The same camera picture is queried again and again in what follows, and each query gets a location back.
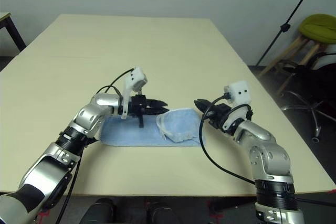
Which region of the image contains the green cushion wooden stool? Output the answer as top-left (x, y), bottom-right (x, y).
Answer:
top-left (258, 14), bottom-right (336, 96)

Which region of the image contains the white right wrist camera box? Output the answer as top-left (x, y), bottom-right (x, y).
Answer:
top-left (223, 80), bottom-right (253, 133)

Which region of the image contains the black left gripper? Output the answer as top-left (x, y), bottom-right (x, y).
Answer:
top-left (119, 94), bottom-right (170, 129)

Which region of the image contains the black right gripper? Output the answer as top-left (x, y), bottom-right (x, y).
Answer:
top-left (194, 99), bottom-right (233, 130)

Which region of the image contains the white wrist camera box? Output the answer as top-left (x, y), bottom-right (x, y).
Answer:
top-left (223, 80), bottom-right (253, 133)
top-left (121, 66), bottom-right (149, 120)

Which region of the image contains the beige side table black frame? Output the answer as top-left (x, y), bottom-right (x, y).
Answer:
top-left (0, 12), bottom-right (27, 53)

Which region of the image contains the light blue terry towel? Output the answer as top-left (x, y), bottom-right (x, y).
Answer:
top-left (100, 108), bottom-right (208, 148)

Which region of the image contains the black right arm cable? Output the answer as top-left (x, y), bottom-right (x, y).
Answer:
top-left (198, 94), bottom-right (257, 185)

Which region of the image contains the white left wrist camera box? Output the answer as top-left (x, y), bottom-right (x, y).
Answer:
top-left (121, 66), bottom-right (149, 120)

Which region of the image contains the office chair base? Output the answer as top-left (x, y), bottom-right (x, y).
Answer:
top-left (278, 50), bottom-right (336, 141)

